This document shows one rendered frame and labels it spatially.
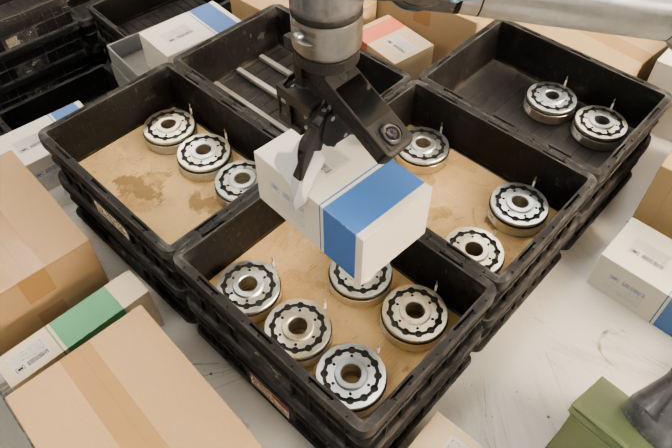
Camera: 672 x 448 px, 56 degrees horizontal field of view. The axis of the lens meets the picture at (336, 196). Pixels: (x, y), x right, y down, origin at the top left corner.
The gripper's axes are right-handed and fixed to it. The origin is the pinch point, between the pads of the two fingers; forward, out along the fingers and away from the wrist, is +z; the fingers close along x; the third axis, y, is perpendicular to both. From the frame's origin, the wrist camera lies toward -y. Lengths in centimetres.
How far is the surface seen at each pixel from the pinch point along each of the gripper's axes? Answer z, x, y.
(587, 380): 41, -25, -34
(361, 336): 27.8, 2.1, -6.9
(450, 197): 27.8, -30.1, 2.1
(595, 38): 25, -90, 9
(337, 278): 24.8, -1.2, 2.0
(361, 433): 18.5, 15.5, -19.9
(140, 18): 61, -43, 145
